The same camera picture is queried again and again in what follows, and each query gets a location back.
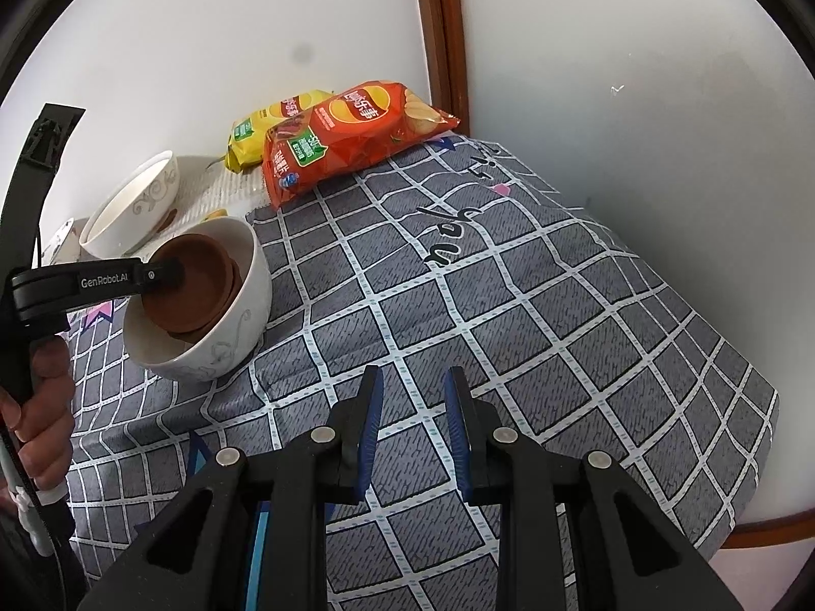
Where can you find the white bowl with grey scrolls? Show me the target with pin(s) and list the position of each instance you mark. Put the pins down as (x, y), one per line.
(121, 216)
(216, 350)

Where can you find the small brown bowl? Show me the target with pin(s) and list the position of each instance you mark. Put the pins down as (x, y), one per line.
(204, 329)
(197, 286)

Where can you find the wooden frame rail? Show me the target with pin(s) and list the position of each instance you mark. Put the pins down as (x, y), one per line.
(764, 531)

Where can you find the white printed mat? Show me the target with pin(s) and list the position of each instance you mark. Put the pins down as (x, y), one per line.
(204, 191)

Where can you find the grey plaid cloth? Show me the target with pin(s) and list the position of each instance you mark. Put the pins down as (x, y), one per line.
(509, 305)

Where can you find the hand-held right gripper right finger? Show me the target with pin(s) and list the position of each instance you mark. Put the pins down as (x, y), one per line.
(458, 433)

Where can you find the red chip bag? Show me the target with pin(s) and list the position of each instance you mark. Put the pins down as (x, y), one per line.
(356, 133)

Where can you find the yellow chip bag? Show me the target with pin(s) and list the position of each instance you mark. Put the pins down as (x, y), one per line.
(254, 133)

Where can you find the wooden door frame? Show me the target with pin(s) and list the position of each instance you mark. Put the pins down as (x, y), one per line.
(442, 44)

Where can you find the person's left hand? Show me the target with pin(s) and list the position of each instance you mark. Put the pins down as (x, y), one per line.
(44, 407)

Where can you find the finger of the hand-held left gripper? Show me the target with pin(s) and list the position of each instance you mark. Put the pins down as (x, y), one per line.
(165, 277)

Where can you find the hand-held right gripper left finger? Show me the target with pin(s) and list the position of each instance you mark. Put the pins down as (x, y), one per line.
(372, 433)

